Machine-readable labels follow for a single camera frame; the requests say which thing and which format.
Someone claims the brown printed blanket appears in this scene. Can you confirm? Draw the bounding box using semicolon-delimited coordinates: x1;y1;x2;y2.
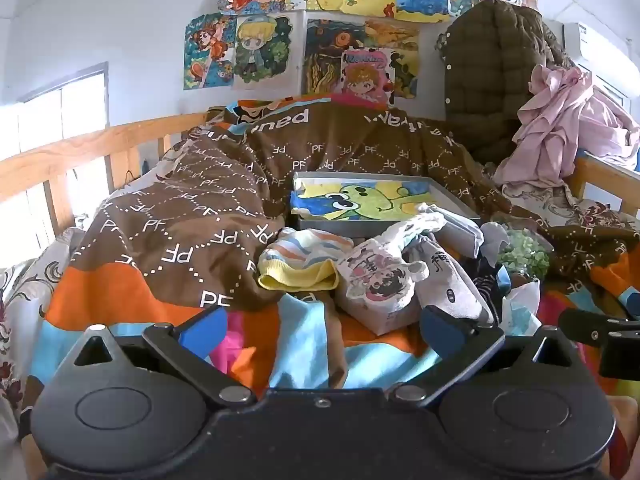
20;92;640;411

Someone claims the white lace sock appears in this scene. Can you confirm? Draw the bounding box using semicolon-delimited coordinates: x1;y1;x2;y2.
382;204;447;257

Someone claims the white grey sock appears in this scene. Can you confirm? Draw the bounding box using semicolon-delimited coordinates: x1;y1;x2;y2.
440;210;484;262

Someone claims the striped yellow-cuffed sock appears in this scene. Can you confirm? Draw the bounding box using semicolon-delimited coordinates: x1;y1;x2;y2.
257;227;355;292

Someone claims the olive puffer jacket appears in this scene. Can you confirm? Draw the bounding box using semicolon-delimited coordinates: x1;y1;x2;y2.
436;0;576;165

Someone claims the wooden bed rail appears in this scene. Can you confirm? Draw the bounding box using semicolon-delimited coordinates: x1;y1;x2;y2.
572;154;640;211
0;109;227;241

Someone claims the plain white sock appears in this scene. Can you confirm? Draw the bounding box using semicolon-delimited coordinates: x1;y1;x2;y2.
479;222;512;267

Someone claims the window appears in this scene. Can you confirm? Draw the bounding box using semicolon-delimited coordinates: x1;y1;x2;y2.
0;62;110;261

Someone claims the white and teal packet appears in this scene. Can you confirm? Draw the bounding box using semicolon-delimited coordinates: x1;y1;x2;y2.
501;280;544;343

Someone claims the navy and light blue sock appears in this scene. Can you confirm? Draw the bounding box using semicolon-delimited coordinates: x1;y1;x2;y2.
469;257;512;322

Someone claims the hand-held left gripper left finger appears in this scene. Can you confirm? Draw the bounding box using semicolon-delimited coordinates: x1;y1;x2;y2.
70;305;257;408

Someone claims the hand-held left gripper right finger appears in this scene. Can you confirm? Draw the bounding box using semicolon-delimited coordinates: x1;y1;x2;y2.
390;306;578;406

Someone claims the pale sock with dark print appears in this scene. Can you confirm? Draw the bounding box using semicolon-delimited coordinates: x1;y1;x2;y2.
410;239;496;323

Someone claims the blond boy green poster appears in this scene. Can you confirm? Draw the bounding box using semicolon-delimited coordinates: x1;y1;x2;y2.
231;11;307;92

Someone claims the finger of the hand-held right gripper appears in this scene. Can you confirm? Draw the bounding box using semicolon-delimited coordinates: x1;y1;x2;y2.
557;308;640;380

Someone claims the white air conditioner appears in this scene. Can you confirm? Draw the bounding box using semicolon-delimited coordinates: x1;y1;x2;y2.
562;21;640;111

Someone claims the pink chibi character poster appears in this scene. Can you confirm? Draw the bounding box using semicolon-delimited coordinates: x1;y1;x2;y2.
341;50;397;107

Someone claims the pink cloth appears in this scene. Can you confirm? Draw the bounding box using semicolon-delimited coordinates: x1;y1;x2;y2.
492;64;640;190

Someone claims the white cartoon print sock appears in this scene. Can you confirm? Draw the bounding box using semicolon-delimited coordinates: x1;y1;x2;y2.
334;237;431;336

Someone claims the grey metal tray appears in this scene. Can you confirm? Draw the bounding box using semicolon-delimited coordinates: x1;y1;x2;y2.
290;171;483;237

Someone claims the orange-haired girl blue poster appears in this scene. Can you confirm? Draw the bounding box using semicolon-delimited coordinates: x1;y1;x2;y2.
183;14;239;91

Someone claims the dark orange swirl painting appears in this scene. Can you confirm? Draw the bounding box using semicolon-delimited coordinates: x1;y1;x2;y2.
304;18;421;99

